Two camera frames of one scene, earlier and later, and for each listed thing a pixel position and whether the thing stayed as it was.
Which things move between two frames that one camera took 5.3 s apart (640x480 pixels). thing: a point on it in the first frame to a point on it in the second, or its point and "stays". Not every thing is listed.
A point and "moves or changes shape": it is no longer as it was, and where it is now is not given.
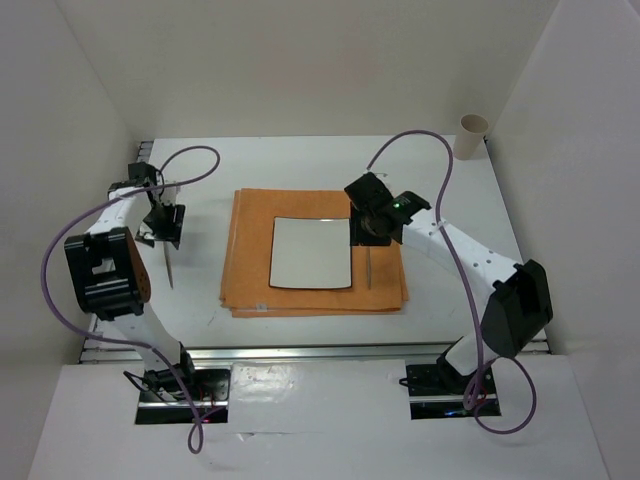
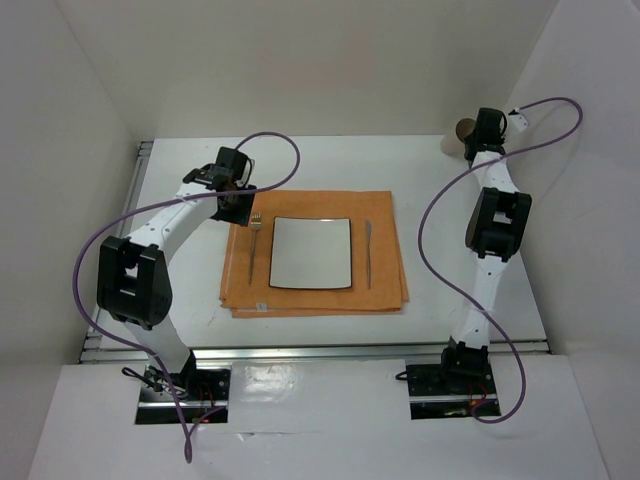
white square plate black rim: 310,253 stays
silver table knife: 369,254 stays
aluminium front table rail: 325,352 stays
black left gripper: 164,233 to 239,216
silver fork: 167,252 moves or changes shape
